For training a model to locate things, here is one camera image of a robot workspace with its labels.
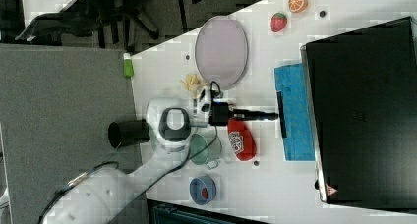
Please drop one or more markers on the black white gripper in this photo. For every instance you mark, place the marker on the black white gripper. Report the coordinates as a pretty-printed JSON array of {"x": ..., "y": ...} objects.
[{"x": 207, "y": 111}]

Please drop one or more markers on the silver black toaster oven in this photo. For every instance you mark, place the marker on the silver black toaster oven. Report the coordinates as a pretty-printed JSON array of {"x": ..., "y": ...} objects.
[{"x": 350, "y": 107}]

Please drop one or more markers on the red ketchup bottle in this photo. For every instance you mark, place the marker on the red ketchup bottle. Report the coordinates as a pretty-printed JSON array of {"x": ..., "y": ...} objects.
[{"x": 241, "y": 140}]

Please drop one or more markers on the green metal cup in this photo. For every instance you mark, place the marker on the green metal cup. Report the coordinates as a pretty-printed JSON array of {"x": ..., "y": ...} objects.
[{"x": 205, "y": 150}]

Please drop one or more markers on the peeled yellow banana toy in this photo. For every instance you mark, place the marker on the peeled yellow banana toy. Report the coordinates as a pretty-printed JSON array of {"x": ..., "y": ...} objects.
[{"x": 193, "y": 83}]

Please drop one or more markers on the lavender round plate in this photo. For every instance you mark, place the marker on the lavender round plate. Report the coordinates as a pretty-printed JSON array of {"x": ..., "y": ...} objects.
[{"x": 221, "y": 51}]

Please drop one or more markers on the blue bowl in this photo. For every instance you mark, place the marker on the blue bowl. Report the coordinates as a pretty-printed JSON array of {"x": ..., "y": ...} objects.
[{"x": 196, "y": 186}]

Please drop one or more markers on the red toy in bowl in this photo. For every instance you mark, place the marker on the red toy in bowl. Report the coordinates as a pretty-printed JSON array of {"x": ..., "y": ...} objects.
[{"x": 205, "y": 194}]

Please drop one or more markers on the red strawberry toy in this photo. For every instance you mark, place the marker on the red strawberry toy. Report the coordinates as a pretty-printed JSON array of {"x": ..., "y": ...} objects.
[{"x": 278, "y": 22}]

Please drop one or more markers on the orange slice toy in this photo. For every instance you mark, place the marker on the orange slice toy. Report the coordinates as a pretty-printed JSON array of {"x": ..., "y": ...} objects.
[{"x": 297, "y": 6}]

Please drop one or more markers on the black office chair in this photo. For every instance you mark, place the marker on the black office chair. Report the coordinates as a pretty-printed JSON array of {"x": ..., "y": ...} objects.
[{"x": 78, "y": 17}]

